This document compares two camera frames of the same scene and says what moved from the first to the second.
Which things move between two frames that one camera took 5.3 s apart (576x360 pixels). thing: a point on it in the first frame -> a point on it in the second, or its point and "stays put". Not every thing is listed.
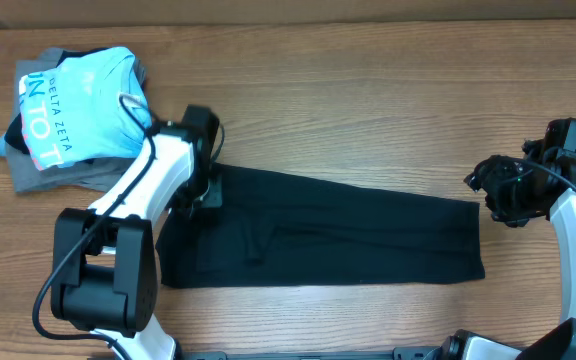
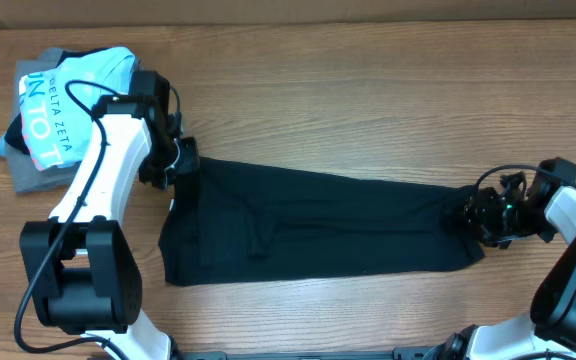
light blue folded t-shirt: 92,107 stays put
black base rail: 416,353 stays put
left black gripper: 214,198 -> 189,164
